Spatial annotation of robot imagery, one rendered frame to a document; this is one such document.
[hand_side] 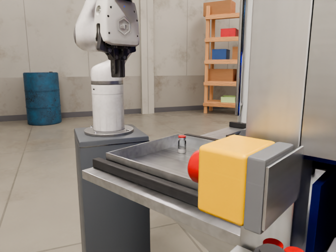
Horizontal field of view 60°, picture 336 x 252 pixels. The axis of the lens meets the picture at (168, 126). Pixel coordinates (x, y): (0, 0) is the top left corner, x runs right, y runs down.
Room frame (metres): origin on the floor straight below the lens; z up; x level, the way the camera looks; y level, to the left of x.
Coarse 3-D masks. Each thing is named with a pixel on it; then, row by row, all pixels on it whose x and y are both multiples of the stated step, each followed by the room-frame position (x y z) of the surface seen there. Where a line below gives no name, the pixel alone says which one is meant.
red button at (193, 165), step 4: (196, 152) 0.32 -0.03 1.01; (192, 156) 0.31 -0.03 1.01; (196, 156) 0.31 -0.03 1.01; (192, 160) 0.31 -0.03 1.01; (196, 160) 0.31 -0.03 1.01; (188, 164) 0.31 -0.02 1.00; (192, 164) 0.31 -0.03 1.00; (196, 164) 0.31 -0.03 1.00; (188, 168) 0.31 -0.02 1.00; (192, 168) 0.31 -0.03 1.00; (196, 168) 0.30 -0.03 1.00; (188, 172) 0.31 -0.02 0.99; (192, 172) 0.31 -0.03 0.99; (196, 172) 0.30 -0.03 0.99; (192, 176) 0.31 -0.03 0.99; (196, 176) 0.30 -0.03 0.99; (192, 180) 0.31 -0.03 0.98; (196, 180) 0.31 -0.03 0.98
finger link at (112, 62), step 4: (108, 48) 0.67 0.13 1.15; (104, 52) 0.68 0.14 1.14; (108, 52) 0.68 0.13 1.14; (112, 52) 0.68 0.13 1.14; (108, 56) 0.69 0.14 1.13; (112, 56) 0.68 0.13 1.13; (112, 60) 0.69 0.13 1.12; (116, 60) 0.69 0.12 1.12; (120, 60) 0.69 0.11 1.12; (112, 64) 0.69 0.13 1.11; (116, 64) 0.69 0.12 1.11; (120, 64) 0.69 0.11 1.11; (112, 68) 0.69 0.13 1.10; (116, 68) 0.69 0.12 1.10; (120, 68) 0.69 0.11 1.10; (112, 72) 0.69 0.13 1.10; (116, 72) 0.69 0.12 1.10; (120, 72) 0.69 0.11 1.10; (112, 76) 0.70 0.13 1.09; (116, 76) 0.69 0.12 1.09; (120, 76) 0.69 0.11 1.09
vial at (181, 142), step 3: (180, 138) 0.75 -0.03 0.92; (183, 138) 0.75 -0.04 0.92; (180, 141) 0.75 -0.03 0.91; (183, 141) 0.75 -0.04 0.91; (180, 144) 0.75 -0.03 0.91; (183, 144) 0.75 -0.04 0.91; (180, 147) 0.75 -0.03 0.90; (183, 147) 0.75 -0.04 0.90; (180, 150) 0.75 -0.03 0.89; (183, 150) 0.75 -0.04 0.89
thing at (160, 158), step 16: (144, 144) 0.73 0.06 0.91; (160, 144) 0.78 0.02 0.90; (176, 144) 0.83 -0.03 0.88; (192, 144) 0.80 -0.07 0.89; (112, 160) 0.63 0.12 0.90; (128, 160) 0.59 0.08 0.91; (144, 160) 0.69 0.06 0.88; (160, 160) 0.69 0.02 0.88; (176, 160) 0.69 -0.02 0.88; (160, 176) 0.53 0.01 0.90; (176, 176) 0.50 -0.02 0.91
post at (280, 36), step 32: (256, 0) 0.34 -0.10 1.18; (288, 0) 0.32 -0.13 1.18; (256, 32) 0.34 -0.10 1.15; (288, 32) 0.32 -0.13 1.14; (256, 64) 0.34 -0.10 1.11; (288, 64) 0.32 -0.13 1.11; (256, 96) 0.34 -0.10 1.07; (288, 96) 0.32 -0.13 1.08; (256, 128) 0.34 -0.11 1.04; (288, 128) 0.31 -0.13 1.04; (288, 224) 0.31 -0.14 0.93
